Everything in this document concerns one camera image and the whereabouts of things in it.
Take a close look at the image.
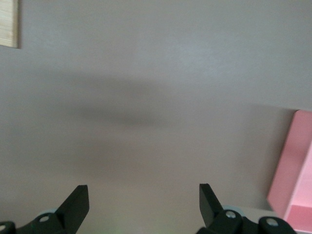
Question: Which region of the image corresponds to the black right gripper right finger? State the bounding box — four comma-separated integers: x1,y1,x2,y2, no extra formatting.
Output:
196,183,297,234

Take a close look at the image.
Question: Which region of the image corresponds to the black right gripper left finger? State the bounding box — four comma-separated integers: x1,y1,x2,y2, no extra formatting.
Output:
0,185,90,234

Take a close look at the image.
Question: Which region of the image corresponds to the pink plastic bin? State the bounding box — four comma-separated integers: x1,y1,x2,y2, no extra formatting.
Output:
266,109,312,232

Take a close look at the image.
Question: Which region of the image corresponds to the bamboo cutting board metal handle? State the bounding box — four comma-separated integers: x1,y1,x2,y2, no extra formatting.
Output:
0,0,20,49

